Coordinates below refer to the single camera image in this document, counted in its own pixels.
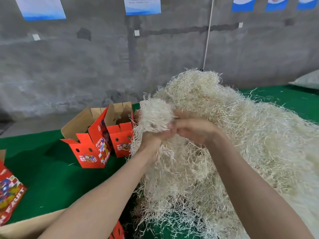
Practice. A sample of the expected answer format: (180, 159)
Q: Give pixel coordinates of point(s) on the person's left hand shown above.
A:
(152, 139)

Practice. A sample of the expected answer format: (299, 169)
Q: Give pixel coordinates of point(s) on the person's right hand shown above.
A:
(197, 129)

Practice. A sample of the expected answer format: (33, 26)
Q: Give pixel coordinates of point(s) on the white sack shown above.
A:
(306, 79)

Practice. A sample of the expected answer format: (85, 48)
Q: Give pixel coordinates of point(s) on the person's left forearm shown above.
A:
(99, 201)

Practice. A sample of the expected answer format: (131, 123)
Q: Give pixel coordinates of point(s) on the person's right forearm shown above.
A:
(254, 191)

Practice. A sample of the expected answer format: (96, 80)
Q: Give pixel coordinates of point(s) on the narrow white blue banner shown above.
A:
(244, 3)
(308, 2)
(277, 3)

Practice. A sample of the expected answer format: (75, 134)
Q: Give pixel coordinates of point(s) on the small white wall tag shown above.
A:
(36, 37)
(241, 25)
(136, 32)

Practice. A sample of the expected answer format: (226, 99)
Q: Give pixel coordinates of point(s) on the white blue wall poster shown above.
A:
(142, 5)
(41, 7)

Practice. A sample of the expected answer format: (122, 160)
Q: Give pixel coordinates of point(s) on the red cardboard box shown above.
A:
(30, 229)
(119, 136)
(89, 144)

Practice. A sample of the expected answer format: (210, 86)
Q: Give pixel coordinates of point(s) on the group of red boxes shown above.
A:
(11, 191)

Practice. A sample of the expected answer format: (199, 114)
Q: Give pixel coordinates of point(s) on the white pole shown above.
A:
(208, 32)

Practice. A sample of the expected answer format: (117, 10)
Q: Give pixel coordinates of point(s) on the pile of wood wool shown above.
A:
(249, 146)

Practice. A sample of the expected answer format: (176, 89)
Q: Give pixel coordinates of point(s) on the small straw filler clump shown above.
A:
(155, 117)

